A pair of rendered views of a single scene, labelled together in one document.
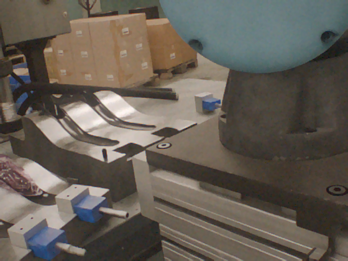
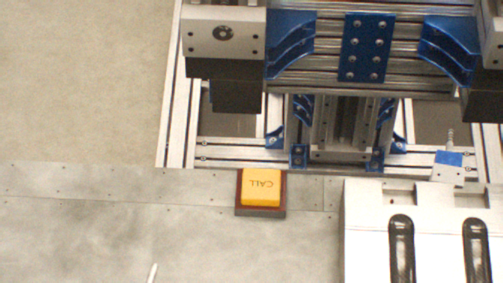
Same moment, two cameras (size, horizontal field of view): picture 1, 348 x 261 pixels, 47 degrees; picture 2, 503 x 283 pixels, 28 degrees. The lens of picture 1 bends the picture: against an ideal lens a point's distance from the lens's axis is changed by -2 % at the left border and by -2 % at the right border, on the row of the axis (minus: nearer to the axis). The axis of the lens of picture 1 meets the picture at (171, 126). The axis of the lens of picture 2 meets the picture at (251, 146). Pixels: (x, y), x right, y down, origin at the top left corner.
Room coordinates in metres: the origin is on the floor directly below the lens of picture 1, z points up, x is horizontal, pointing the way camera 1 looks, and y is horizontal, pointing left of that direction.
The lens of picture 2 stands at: (1.67, 0.46, 2.12)
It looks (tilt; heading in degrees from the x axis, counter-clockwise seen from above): 52 degrees down; 224
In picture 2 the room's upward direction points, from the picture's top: 2 degrees clockwise
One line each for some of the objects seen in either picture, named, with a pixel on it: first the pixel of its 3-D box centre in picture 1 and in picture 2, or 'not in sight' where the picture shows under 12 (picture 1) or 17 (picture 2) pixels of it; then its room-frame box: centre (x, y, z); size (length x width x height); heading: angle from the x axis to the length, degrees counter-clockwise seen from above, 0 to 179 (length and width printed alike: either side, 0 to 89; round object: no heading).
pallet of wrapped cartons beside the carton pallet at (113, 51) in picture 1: (100, 54); not in sight; (5.32, 0.79, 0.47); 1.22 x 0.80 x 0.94; 50
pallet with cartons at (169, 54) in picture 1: (147, 47); not in sight; (6.15, 0.21, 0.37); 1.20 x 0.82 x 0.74; 54
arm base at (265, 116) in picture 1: (288, 86); not in sight; (0.41, -0.12, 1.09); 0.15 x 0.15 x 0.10
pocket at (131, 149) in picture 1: (129, 156); (468, 203); (0.80, 0.10, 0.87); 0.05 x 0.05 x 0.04; 42
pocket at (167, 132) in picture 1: (166, 139); (397, 199); (0.88, 0.02, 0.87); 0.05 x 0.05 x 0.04; 42
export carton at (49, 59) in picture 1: (56, 61); not in sight; (6.18, 1.59, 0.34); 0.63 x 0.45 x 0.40; 46
